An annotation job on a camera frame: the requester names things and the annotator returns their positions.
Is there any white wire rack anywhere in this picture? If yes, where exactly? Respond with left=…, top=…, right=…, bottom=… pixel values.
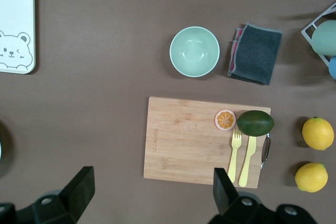
left=301, top=1, right=336, bottom=67

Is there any cream bear print tray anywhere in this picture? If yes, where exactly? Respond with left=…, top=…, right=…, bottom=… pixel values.
left=0, top=0, right=36, bottom=74

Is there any orange slice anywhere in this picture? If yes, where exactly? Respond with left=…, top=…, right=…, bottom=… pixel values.
left=214, top=109, right=237, bottom=131

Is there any yellow plastic fork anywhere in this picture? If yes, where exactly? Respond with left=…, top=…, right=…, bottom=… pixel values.
left=227, top=129, right=243, bottom=184

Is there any wooden cutting board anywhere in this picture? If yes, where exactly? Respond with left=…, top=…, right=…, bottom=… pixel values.
left=143, top=96, right=272, bottom=189

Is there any yellow lemon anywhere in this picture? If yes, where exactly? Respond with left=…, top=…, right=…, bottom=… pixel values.
left=295, top=162, right=329, bottom=193
left=301, top=116, right=334, bottom=151

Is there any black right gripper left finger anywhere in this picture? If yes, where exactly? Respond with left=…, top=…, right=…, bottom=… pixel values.
left=0, top=166, right=95, bottom=224

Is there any mint green bowl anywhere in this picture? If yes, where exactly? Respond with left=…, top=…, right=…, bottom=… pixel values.
left=169, top=26, right=221, bottom=78

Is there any grey folded cloth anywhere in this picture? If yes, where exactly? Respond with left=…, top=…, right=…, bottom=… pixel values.
left=227, top=22, right=284, bottom=86

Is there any yellow plastic knife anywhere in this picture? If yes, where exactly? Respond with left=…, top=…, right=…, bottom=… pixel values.
left=238, top=135, right=257, bottom=187

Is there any pale green cup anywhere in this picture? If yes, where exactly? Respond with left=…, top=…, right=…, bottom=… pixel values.
left=311, top=19, right=336, bottom=56

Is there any pink cloth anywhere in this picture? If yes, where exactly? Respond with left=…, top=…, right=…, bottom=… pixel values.
left=227, top=27, right=244, bottom=77

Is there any light blue cup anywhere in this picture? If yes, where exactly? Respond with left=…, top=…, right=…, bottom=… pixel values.
left=328, top=55, right=336, bottom=80

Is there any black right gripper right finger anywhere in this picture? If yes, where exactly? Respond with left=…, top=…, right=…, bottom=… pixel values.
left=207, top=168, right=317, bottom=224

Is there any green avocado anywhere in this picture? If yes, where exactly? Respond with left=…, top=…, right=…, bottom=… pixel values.
left=236, top=110, right=275, bottom=137

